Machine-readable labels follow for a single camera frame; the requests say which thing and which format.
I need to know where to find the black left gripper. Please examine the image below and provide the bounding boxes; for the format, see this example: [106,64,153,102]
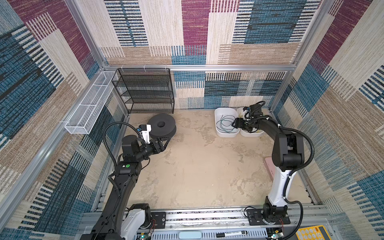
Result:
[134,136,170,163]

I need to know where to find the black perforated cable spool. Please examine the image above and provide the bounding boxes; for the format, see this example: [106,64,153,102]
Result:
[147,114,177,139]

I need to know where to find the green cable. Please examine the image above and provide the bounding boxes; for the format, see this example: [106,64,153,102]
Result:
[215,114,238,134]

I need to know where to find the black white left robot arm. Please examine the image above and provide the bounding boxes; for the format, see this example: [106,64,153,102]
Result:
[81,135,171,240]

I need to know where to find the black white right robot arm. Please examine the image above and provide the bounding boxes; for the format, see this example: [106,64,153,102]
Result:
[232,101,305,225]

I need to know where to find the white plastic tub right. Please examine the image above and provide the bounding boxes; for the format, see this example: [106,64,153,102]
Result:
[237,107,265,138]

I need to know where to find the white plastic tub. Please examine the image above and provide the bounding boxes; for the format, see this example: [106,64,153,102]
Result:
[215,108,240,138]
[237,107,265,138]

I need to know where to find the white plastic tub left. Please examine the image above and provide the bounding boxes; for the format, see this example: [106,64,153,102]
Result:
[215,108,240,138]

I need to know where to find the pink flat case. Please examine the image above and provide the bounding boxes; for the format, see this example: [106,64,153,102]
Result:
[264,157,276,181]

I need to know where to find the light blue label plate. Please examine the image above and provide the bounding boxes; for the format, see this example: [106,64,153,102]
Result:
[178,231,203,240]

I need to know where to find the black marker pen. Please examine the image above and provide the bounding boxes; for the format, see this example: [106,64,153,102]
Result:
[216,231,248,238]

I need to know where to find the yellow keypad pendant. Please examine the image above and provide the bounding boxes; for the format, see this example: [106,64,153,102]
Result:
[296,225,332,240]

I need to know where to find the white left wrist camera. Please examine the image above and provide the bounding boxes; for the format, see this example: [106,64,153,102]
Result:
[138,125,152,144]

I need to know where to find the black wire mesh shelf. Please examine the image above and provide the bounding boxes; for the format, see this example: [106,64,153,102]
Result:
[112,68,175,114]

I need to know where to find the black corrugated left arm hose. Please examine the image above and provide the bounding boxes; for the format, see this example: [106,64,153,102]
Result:
[102,121,142,169]

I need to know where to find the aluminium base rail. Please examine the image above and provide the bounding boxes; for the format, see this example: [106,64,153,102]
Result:
[75,204,343,240]

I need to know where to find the white wire mesh basket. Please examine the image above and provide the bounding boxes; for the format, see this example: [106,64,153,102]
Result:
[65,71,115,135]

